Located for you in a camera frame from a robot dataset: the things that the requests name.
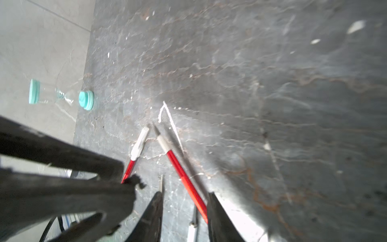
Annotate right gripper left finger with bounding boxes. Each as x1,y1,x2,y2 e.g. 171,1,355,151
126,191,164,242

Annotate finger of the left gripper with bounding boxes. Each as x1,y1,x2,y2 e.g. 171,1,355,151
1,118,141,242

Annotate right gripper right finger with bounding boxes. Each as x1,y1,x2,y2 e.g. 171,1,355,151
207,192,244,242

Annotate blue carving knife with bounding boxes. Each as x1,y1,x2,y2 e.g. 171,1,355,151
159,174,164,193

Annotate teal hourglass timer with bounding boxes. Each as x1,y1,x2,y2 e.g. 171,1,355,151
28,79,94,111

